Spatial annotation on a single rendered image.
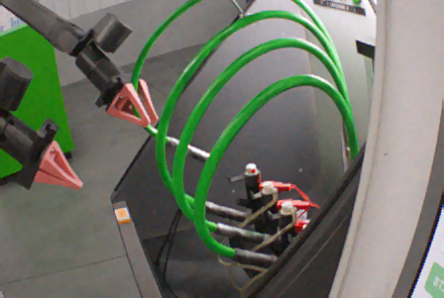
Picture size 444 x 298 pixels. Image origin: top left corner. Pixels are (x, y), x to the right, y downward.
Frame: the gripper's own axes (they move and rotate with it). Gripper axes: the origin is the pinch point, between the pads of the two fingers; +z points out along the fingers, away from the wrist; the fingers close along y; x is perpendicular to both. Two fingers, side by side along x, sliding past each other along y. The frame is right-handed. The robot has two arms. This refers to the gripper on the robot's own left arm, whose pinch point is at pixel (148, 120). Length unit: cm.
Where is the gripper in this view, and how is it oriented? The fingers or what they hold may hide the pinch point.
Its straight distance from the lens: 92.1
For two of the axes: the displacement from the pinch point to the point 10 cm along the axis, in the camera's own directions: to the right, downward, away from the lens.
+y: 3.3, -1.9, 9.3
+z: 7.3, 6.7, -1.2
